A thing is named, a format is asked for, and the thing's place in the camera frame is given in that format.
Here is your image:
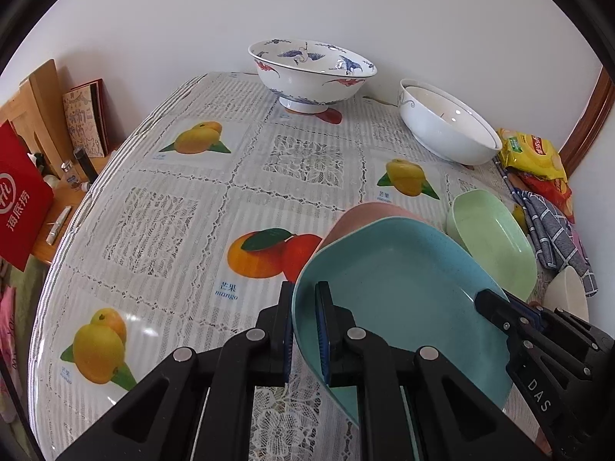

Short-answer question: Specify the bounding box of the white round plate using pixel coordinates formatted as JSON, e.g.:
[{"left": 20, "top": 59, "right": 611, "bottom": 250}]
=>
[{"left": 543, "top": 265, "right": 589, "bottom": 322}]

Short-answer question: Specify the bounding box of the blue square plate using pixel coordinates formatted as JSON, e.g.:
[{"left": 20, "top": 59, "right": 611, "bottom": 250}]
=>
[{"left": 292, "top": 217, "right": 512, "bottom": 407}]

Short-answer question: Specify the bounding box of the grey checkered folded cloth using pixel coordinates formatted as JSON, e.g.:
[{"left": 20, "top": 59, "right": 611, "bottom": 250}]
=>
[{"left": 494, "top": 159, "right": 598, "bottom": 298}]

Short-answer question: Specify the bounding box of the green square plate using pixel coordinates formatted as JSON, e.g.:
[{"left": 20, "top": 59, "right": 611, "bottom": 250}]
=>
[{"left": 445, "top": 189, "right": 537, "bottom": 301}]

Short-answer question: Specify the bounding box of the red chips bag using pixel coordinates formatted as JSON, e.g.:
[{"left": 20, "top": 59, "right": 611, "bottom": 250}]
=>
[{"left": 517, "top": 172, "right": 575, "bottom": 224}]

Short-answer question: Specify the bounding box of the yellow chips bag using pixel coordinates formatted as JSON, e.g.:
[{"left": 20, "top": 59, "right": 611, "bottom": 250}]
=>
[{"left": 497, "top": 128, "right": 567, "bottom": 181}]

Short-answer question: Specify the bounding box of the fruit print lace tablecloth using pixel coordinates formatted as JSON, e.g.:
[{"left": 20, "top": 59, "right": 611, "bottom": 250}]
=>
[{"left": 27, "top": 73, "right": 511, "bottom": 460}]

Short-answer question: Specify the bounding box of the large white porcelain bowl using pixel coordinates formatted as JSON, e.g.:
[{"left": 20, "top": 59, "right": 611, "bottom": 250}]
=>
[{"left": 398, "top": 78, "right": 502, "bottom": 166}]

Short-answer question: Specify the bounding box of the wooden side table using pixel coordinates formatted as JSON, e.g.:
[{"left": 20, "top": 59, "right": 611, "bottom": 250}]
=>
[{"left": 31, "top": 177, "right": 85, "bottom": 265}]

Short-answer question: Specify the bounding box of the dark small bottle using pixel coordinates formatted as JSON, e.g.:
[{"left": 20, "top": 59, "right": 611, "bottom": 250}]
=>
[{"left": 73, "top": 147, "right": 98, "bottom": 184}]

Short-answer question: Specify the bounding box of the red paper bag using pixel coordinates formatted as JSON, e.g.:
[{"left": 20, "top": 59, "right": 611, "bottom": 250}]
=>
[{"left": 0, "top": 121, "right": 54, "bottom": 270}]

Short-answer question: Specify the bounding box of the brown patterned book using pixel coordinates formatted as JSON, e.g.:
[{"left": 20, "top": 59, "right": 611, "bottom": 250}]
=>
[{"left": 61, "top": 78, "right": 108, "bottom": 158}]

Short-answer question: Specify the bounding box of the blue patterned porcelain bowl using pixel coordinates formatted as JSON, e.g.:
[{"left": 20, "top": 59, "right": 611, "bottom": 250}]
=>
[{"left": 248, "top": 38, "right": 377, "bottom": 114}]

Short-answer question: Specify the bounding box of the wooden cutting board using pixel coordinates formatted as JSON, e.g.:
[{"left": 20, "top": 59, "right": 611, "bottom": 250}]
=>
[{"left": 1, "top": 60, "right": 73, "bottom": 178}]

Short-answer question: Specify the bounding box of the brown wooden door frame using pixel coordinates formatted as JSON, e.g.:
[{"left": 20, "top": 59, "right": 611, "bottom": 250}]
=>
[{"left": 560, "top": 68, "right": 614, "bottom": 177}]

